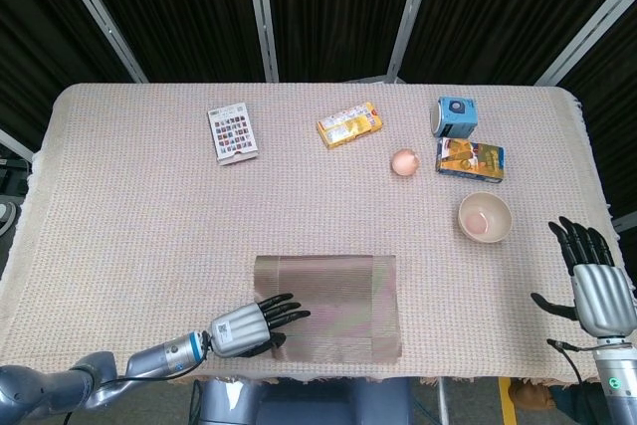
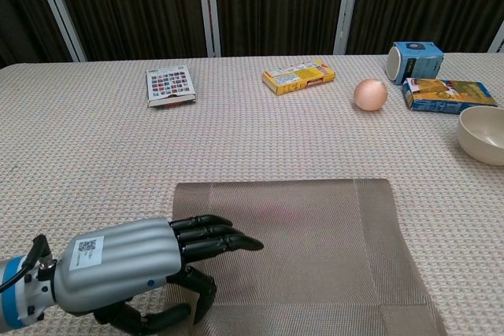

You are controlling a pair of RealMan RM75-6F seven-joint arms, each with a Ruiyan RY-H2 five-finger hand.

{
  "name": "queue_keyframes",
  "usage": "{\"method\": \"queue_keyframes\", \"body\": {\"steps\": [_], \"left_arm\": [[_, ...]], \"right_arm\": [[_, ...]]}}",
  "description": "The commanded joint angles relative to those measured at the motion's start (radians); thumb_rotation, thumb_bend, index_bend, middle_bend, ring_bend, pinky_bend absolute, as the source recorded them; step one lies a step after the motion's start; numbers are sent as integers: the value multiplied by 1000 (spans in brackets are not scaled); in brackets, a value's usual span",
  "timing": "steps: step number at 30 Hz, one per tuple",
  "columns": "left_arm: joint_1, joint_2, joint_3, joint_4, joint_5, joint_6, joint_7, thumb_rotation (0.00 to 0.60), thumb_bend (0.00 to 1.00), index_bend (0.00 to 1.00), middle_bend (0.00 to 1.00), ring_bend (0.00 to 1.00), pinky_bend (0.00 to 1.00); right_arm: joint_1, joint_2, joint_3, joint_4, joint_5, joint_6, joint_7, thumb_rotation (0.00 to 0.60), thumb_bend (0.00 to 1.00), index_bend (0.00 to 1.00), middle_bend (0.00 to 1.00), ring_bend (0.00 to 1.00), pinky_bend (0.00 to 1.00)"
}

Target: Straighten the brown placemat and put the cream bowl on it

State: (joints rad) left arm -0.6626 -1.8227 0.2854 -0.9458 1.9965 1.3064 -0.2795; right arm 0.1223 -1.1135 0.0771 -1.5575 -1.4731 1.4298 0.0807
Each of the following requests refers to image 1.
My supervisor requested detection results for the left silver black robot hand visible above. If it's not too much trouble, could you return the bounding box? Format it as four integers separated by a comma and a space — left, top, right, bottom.
207, 294, 312, 359

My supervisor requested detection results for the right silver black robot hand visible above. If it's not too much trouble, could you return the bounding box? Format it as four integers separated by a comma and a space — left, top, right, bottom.
531, 216, 637, 338

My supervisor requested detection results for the brown woven placemat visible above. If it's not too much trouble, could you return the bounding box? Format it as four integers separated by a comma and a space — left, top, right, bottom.
253, 254, 403, 362

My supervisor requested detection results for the light brown bowl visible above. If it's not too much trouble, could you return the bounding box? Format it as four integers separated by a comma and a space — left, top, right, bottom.
457, 191, 514, 245

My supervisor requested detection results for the blue grey robot torso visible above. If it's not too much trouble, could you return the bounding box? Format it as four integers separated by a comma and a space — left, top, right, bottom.
191, 377, 414, 425

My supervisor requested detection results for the brown rounded object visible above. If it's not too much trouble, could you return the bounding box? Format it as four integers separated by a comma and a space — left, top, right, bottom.
512, 378, 556, 411

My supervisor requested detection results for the beige woven tablecloth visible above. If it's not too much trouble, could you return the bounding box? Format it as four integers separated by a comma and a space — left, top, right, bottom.
0, 82, 623, 386

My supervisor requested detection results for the metal table leg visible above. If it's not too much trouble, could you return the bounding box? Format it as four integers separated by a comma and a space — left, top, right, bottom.
436, 378, 449, 425

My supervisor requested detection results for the blue and yellow carton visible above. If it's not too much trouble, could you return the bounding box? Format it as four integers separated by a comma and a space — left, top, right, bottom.
436, 137, 506, 184

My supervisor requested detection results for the white box with coloured squares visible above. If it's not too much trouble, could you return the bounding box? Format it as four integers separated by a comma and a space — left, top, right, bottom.
206, 102, 260, 166

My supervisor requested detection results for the blue cube box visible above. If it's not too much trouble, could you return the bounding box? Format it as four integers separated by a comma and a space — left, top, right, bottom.
429, 96, 480, 139

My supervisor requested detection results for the yellow cardboard box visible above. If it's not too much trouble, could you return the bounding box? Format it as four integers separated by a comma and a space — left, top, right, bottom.
316, 102, 385, 149

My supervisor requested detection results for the peach coloured egg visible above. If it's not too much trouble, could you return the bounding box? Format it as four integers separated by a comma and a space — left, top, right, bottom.
390, 148, 422, 177

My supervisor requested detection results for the dark equipment with grey wheel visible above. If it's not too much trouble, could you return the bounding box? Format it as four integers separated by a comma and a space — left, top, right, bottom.
0, 155, 31, 237

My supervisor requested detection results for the black pleated curtain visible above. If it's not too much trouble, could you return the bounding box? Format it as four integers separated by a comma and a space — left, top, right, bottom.
0, 0, 637, 227

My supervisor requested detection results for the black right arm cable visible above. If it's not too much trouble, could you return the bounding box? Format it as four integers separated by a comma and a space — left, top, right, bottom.
545, 338, 598, 386

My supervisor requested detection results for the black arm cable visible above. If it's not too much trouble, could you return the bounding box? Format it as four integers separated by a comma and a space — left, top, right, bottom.
545, 338, 598, 386
62, 332, 213, 425

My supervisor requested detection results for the grey metal frame post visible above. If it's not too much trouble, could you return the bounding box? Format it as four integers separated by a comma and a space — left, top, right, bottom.
612, 210, 637, 232
48, 0, 149, 84
531, 0, 637, 87
0, 128, 36, 160
385, 0, 439, 83
242, 0, 280, 83

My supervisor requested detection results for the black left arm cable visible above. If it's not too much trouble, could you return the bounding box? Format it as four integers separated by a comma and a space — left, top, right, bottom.
62, 332, 213, 425

